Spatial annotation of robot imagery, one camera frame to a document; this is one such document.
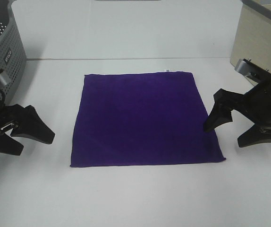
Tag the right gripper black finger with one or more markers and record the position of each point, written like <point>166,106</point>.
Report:
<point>224,103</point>
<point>257,134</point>

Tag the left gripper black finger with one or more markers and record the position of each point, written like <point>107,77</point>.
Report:
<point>10,146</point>
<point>29,125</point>

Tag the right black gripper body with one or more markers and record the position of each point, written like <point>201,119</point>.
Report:
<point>257,103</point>

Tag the purple towel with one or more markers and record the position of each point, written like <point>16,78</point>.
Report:
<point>142,120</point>

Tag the grey perforated laundry basket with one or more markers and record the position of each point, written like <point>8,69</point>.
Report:
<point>12,53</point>

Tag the beige storage bin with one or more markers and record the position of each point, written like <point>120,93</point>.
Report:
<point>253,36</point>

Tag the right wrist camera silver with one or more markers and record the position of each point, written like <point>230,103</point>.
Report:
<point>251,71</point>

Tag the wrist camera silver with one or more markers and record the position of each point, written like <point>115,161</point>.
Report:
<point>4,78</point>
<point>251,71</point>

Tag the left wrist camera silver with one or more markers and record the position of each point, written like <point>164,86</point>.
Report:
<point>4,78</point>

